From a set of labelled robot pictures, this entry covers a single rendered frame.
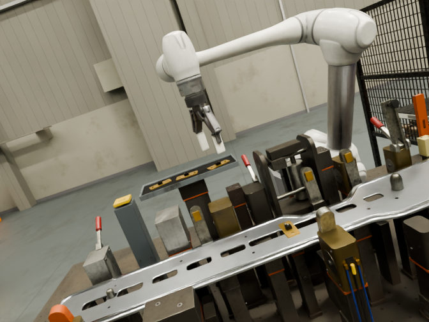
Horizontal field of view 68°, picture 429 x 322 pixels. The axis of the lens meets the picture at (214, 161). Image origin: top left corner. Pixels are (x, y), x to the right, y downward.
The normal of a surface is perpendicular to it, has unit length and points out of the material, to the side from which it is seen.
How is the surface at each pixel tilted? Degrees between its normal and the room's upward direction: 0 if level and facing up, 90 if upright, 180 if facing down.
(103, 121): 90
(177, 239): 90
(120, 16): 90
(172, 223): 90
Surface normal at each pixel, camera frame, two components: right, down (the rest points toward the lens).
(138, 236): 0.13, 0.22
